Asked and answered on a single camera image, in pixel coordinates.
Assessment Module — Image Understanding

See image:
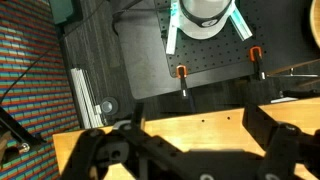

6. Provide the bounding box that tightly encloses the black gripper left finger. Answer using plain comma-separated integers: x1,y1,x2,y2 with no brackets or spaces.
60,103,201,180

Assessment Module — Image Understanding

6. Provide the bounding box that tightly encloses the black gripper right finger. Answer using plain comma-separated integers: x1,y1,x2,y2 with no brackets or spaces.
242,103,320,180

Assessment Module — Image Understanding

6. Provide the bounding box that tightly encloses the grey caster wheel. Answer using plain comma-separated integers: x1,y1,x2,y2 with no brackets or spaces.
99,96,119,117

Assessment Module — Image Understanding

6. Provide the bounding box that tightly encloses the thin metal rod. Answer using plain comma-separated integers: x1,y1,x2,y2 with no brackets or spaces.
266,67,320,80

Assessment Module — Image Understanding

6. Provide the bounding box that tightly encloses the grey floor mat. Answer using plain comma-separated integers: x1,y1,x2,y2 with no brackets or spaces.
113,12,178,101

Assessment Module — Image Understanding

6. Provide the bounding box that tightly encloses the orange black bar clamp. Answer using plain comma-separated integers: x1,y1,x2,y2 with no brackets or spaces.
176,64,190,101
248,46,267,81

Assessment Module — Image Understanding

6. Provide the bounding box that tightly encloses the black perforated breadboard plate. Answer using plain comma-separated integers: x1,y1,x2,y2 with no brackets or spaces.
154,0,320,80

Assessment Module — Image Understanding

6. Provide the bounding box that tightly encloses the black tripod leg with knob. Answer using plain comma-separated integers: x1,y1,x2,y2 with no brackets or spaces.
0,106,47,165

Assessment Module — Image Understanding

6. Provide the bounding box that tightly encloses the aluminium extrusion bar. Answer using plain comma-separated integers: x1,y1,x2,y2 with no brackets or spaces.
229,8,254,42
165,0,183,56

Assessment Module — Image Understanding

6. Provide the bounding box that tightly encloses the round wooden stool top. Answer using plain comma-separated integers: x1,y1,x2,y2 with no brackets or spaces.
309,0,320,48

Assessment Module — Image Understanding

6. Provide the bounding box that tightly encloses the teal green box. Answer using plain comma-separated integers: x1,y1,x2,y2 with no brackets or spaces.
49,0,77,25

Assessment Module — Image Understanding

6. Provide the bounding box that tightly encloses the aluminium extrusion rail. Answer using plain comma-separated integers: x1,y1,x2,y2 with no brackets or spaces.
70,67,105,130

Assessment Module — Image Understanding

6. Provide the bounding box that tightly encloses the thin black floor cable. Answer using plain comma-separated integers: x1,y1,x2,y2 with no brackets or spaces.
0,0,111,101

